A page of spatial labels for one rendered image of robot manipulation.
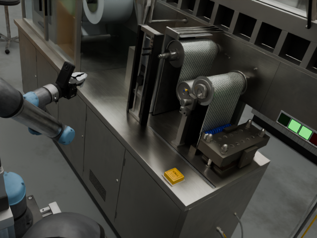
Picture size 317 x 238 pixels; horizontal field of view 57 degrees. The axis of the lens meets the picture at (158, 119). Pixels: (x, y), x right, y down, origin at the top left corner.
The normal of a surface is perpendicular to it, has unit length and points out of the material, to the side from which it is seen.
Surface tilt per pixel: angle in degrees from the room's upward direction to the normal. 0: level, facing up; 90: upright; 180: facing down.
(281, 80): 90
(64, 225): 23
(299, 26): 90
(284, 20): 90
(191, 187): 0
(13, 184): 7
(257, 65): 90
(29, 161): 0
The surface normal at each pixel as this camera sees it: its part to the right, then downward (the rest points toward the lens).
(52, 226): 0.15, -0.91
